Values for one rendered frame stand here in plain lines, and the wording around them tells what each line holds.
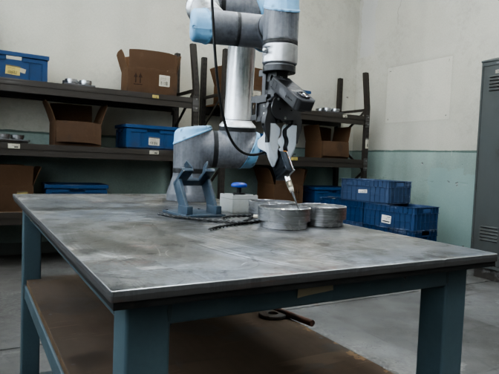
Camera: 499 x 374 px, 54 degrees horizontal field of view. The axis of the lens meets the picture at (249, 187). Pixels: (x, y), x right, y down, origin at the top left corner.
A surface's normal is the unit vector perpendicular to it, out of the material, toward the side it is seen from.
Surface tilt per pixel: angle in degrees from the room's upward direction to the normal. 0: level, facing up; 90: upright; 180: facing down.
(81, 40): 90
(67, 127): 82
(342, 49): 90
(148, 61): 92
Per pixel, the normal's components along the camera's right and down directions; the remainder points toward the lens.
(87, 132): 0.54, -0.07
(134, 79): 0.39, 0.09
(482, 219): -0.87, -0.01
